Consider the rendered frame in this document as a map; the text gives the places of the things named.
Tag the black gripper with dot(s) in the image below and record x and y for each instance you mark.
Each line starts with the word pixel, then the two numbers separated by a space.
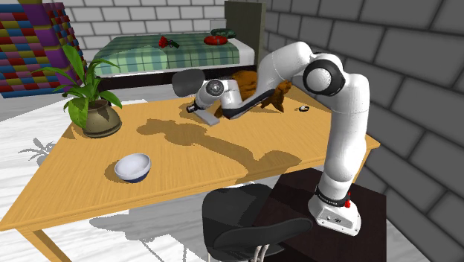
pixel 190 107

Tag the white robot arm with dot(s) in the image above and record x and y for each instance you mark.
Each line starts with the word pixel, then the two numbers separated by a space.
pixel 346 145

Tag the dark grey rounded chair back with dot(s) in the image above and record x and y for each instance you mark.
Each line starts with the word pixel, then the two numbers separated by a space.
pixel 187 82

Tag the bed with green plaid blanket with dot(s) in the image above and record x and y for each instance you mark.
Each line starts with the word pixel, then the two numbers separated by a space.
pixel 188 54

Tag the light wooden table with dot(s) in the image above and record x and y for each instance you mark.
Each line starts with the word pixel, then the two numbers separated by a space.
pixel 188 163

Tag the brown plush toy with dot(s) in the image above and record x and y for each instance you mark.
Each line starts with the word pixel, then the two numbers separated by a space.
pixel 246 85

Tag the white bowl with blue base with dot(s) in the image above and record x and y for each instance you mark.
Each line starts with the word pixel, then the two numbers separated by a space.
pixel 132 167

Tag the green plant in brown pot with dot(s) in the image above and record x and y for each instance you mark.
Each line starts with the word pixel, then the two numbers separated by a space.
pixel 98 118

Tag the black office chair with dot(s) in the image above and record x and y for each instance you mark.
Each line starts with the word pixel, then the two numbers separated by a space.
pixel 232 214

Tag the multicoloured checkered furniture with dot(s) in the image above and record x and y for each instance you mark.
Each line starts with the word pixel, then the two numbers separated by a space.
pixel 25 47

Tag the dark robot stand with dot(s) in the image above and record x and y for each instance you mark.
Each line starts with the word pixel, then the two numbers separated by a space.
pixel 326 246

